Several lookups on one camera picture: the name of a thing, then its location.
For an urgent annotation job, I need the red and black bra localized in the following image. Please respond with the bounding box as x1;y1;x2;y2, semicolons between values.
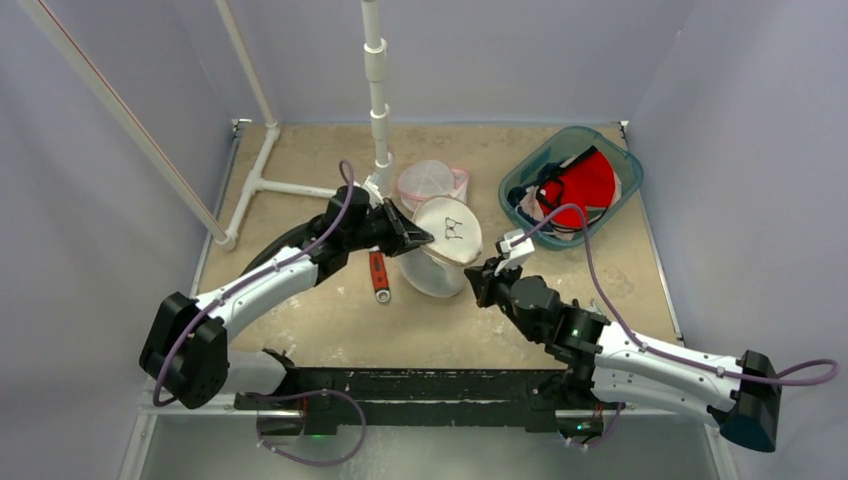
520;146;621;234

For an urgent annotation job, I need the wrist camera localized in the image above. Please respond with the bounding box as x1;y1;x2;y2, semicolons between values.
360;172;390;207
495;229;535;275

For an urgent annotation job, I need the pink-trimmed mesh laundry bag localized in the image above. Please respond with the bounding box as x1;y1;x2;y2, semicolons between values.
396;159;470;210

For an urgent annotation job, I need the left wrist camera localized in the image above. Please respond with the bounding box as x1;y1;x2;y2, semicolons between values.
360;172;390;207

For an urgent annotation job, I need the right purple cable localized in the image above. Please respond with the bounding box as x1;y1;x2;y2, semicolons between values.
513;203;841;388

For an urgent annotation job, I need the red-handled adjustable wrench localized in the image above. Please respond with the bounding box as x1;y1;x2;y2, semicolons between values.
368;249;391;304

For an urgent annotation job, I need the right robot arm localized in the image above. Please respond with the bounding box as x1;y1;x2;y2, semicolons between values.
464;259;782;453

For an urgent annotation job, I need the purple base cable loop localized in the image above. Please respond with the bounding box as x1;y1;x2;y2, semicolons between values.
255;389;368;468

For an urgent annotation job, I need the teal plastic bin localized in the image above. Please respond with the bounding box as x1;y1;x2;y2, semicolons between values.
498;126;644;250

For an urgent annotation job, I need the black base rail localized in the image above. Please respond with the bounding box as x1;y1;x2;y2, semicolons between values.
235;367;598;435

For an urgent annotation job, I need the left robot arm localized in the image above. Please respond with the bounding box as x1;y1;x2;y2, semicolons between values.
139;186;434;409

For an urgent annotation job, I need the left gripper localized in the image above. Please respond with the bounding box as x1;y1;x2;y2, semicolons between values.
344;197;432;258

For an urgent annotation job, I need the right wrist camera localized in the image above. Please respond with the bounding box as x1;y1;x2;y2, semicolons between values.
495;229;535;275

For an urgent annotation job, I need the white PVC pipe frame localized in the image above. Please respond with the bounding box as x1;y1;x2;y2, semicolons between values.
18;1;393;251

